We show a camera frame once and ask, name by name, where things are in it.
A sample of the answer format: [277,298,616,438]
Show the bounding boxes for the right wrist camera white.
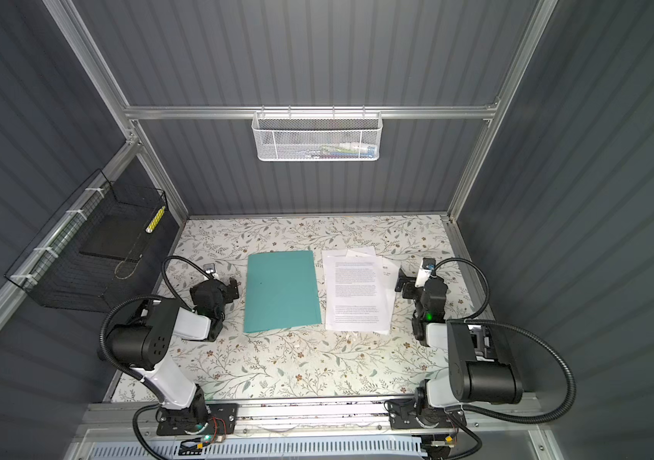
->
[414,258,436,288]

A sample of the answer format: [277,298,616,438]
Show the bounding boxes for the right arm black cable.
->
[433,257,577,426]

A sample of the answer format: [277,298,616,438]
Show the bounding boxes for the printed paper sheet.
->
[322,254,395,335]
[346,247,400,305]

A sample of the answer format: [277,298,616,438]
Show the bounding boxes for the black wire mesh basket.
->
[5,171,173,312]

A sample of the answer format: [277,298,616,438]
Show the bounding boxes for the floral table mat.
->
[168,215,454,400]

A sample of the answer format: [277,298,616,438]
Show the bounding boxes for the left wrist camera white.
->
[202,263,219,279]

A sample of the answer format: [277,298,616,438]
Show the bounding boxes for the white wire mesh basket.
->
[251,112,384,162]

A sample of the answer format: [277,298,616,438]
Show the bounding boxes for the teal paper folder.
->
[244,250,321,334]

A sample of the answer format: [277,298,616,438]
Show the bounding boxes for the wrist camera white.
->
[414,258,436,288]
[202,263,219,279]

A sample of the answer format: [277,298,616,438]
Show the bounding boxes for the black flat pad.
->
[79,216,152,262]

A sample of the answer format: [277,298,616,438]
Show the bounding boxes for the pens in white basket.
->
[294,142,379,160]

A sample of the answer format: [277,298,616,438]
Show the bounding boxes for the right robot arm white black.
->
[385,268,524,429]

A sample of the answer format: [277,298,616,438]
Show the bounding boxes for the yellow marker pen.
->
[145,205,166,234]

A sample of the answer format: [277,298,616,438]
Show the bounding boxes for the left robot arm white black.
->
[97,278,240,443]

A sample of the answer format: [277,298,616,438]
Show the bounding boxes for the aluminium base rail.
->
[82,393,544,441]

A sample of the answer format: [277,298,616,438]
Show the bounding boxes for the white perforated cable tray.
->
[87,434,429,460]

